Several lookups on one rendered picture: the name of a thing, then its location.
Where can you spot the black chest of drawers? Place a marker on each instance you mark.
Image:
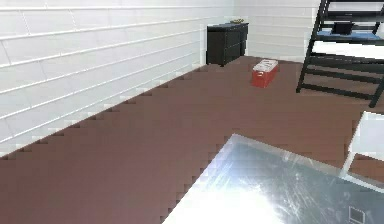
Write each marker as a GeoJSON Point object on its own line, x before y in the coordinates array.
{"type": "Point", "coordinates": [225, 43]}

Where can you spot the red box with white lid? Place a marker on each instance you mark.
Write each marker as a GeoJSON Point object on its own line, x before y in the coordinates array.
{"type": "Point", "coordinates": [263, 75]}

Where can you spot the small dark dish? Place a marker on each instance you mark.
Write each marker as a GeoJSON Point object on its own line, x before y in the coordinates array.
{"type": "Point", "coordinates": [237, 21]}

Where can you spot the shiny metal table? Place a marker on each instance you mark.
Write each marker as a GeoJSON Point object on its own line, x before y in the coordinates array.
{"type": "Point", "coordinates": [266, 186]}

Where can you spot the black shelf rack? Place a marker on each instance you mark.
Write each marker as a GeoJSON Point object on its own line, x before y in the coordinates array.
{"type": "Point", "coordinates": [340, 63]}

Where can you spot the black laptop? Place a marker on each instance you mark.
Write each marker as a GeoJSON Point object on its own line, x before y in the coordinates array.
{"type": "Point", "coordinates": [342, 28]}

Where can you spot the blue mat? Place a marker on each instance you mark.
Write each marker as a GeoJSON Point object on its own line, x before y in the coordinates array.
{"type": "Point", "coordinates": [348, 35]}

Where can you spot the white chair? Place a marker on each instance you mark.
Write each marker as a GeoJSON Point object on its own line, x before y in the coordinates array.
{"type": "Point", "coordinates": [368, 140]}

